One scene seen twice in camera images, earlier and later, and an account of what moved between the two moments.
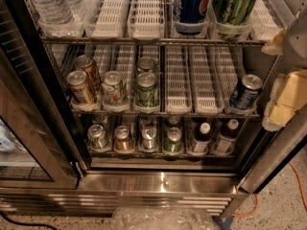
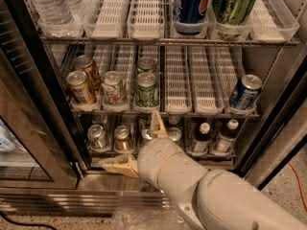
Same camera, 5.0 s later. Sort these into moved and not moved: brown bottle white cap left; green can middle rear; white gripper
Moved: white gripper
Not moved: green can middle rear; brown bottle white cap left
